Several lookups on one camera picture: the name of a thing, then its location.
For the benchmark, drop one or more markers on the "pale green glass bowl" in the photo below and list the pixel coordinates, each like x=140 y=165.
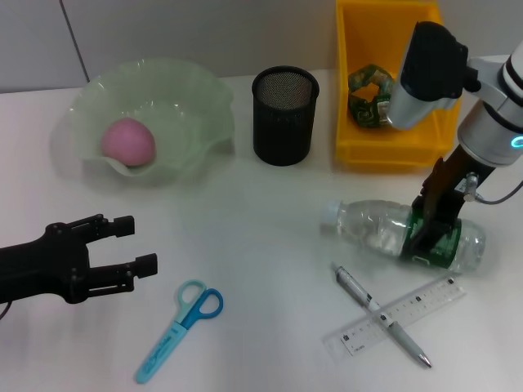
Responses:
x=184 y=102

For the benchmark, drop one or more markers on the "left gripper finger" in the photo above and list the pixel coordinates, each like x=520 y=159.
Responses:
x=118 y=226
x=122 y=275

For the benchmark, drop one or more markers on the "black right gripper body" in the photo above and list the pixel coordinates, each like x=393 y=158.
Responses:
x=449 y=188

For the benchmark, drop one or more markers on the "blue scissors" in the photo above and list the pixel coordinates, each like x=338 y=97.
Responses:
x=163 y=347

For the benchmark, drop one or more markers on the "black mesh pen cup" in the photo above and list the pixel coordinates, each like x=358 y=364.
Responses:
x=282 y=134

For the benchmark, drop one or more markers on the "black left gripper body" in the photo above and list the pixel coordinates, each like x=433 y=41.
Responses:
x=49 y=265

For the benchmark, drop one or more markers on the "green plastic wrapper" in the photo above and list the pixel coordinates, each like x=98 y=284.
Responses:
x=363 y=114

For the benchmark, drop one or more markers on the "clear plastic ruler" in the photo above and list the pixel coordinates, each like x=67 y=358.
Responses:
x=429 y=298

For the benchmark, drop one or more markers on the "clear water bottle green label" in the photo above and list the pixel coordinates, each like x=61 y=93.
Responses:
x=367 y=224

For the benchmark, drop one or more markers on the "pink peach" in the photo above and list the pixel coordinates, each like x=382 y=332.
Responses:
x=126 y=143

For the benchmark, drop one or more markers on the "silver grey ballpoint pen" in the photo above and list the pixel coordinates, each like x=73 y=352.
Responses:
x=355 y=288

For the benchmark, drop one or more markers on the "yellow plastic storage bin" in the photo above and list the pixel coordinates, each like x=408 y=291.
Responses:
x=347 y=122

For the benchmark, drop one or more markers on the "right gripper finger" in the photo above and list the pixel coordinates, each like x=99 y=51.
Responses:
x=443 y=230
x=418 y=210

